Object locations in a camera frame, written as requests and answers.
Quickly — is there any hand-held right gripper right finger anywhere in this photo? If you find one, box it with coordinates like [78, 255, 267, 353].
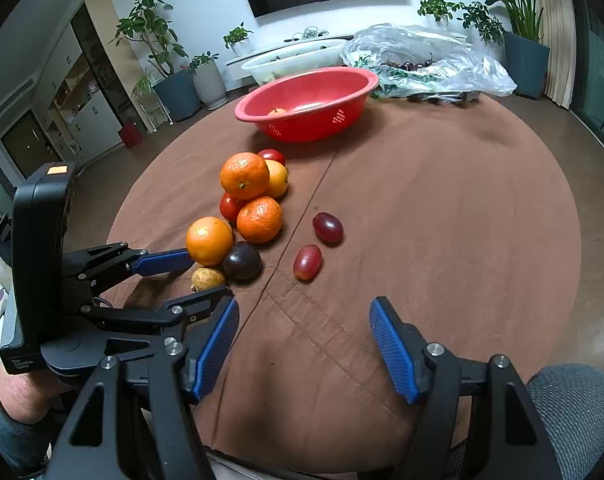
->
[369, 296, 590, 480]

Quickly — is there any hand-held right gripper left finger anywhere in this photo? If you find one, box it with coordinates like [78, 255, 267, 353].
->
[44, 296, 240, 480]

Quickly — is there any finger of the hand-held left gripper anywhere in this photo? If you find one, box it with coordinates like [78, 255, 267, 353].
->
[62, 241, 197, 291]
[81, 285, 234, 343]

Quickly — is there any small yellow fruit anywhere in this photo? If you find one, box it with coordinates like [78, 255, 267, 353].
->
[191, 267, 227, 292]

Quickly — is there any bumpy mandarin orange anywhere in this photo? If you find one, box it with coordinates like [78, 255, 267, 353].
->
[220, 152, 271, 201]
[237, 196, 284, 245]

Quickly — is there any red grape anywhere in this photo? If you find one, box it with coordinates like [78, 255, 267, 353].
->
[313, 212, 344, 246]
[293, 244, 323, 281]

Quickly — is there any red plastic basin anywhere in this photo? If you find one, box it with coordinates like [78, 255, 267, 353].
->
[233, 66, 380, 143]

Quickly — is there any dark wooden door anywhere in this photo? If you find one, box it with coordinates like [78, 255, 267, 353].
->
[0, 110, 50, 166]

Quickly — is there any red bin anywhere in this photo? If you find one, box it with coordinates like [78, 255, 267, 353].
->
[118, 123, 143, 148]

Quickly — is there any yellowish smooth orange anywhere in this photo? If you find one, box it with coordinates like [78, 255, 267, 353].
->
[265, 160, 289, 199]

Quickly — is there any white cabinet with shelves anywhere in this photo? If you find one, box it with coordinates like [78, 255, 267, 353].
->
[34, 0, 150, 161]

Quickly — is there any thin plant on metal stand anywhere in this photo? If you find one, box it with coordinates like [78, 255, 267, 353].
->
[131, 71, 173, 133]

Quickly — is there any leafy tree in blue-grey pot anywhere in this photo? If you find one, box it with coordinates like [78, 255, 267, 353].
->
[109, 0, 203, 123]

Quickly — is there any small plant in tall white pot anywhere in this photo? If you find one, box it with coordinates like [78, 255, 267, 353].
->
[188, 51, 229, 109]

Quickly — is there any grey textured fabric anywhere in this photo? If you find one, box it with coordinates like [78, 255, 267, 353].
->
[442, 364, 604, 480]

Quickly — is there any white low shelf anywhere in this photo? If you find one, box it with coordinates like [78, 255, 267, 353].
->
[225, 35, 355, 78]

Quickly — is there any white basin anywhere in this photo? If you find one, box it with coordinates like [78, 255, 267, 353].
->
[241, 39, 355, 86]

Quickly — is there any pile of dark cherries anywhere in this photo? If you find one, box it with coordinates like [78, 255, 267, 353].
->
[382, 54, 435, 72]

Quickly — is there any clear plastic bag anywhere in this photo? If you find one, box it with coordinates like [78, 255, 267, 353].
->
[340, 23, 517, 101]

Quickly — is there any broad-leaf plant in dark pot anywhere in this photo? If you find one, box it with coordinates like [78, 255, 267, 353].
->
[469, 0, 567, 101]

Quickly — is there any small bushy potted plant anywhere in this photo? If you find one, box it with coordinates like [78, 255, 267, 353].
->
[418, 0, 460, 28]
[459, 2, 505, 43]

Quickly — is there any tangle of cables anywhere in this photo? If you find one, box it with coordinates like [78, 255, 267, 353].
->
[287, 26, 331, 41]

